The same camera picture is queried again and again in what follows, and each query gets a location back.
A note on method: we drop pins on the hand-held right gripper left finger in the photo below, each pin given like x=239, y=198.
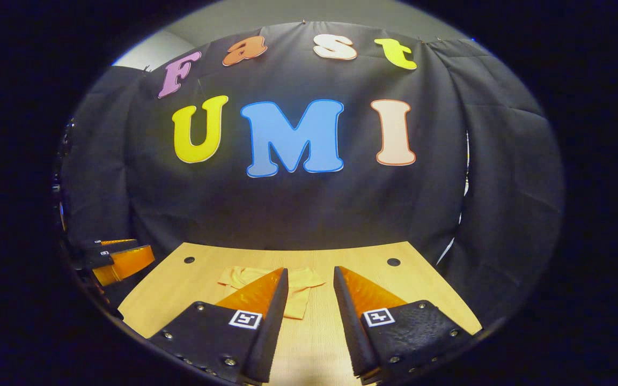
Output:
x=269, y=327

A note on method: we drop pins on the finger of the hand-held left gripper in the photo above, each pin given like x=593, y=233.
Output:
x=113, y=244
x=126, y=265

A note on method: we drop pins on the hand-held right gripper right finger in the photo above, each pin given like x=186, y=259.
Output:
x=349, y=327

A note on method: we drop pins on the orange T-shirt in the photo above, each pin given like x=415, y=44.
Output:
x=301, y=300

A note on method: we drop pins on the black backdrop cloth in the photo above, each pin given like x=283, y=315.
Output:
x=314, y=214

